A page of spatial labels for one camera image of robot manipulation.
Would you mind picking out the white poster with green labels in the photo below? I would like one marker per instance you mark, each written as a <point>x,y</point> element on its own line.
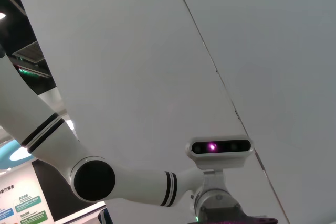
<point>23,205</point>

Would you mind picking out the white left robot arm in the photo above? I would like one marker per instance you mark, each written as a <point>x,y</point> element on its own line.
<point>52,140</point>

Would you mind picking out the green exit light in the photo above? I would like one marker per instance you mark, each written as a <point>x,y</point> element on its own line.
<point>22,70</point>

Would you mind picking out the round blue ceiling lamp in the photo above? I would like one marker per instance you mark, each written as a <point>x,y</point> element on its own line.
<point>15,153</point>

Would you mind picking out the black display panel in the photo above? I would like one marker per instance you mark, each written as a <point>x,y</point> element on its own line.
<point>52,182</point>

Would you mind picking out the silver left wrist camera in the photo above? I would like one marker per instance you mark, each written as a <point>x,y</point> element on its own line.
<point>220,148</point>

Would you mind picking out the ceiling air vent grille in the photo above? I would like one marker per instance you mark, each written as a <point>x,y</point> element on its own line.
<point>31,56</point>

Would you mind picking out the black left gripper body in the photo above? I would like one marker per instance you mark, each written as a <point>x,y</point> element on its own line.
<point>223,214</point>

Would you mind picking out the white ceiling light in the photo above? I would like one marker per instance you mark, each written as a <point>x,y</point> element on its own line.
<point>2,15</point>

